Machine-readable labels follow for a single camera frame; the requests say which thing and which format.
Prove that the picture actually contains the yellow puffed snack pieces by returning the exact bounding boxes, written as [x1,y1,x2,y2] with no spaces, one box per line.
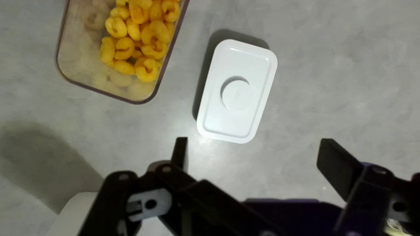
[99,0,182,84]

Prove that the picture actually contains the white rectangular storage lid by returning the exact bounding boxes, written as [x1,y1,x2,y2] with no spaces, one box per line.
[196,38,280,144]

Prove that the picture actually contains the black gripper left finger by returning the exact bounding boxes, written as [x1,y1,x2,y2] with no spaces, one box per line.
[78,136,281,236]

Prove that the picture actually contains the clear plastic storage bowl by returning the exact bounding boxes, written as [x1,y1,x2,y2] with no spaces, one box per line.
[56,0,191,105]

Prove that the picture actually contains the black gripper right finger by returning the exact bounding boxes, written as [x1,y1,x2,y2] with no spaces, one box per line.
[315,137,420,236]

